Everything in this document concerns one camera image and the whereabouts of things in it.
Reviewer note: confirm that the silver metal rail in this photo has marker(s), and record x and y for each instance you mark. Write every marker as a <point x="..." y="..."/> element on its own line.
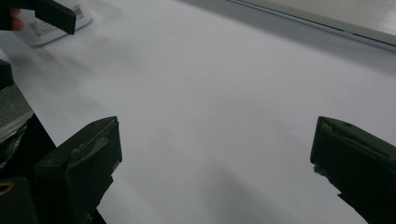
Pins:
<point x="14" y="126"/>

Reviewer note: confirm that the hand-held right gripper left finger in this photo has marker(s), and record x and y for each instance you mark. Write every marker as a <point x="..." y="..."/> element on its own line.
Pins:
<point x="90" y="165"/>

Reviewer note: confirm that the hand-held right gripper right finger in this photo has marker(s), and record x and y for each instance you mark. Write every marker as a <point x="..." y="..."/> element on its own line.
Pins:
<point x="358" y="161"/>

